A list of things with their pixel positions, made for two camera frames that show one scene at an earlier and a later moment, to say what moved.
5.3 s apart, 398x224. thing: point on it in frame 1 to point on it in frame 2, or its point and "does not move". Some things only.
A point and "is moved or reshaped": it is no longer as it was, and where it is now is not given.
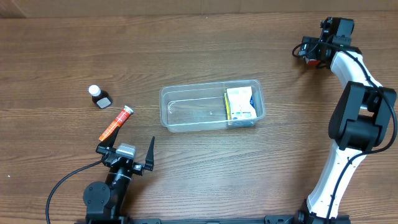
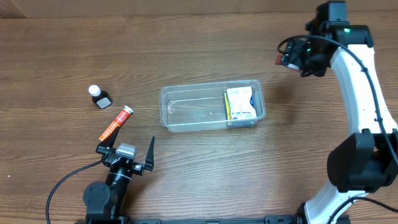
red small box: (313, 62) is moved or reshaped
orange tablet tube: (117, 122) does not move
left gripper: (150, 159) does not move
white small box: (239, 102) does not move
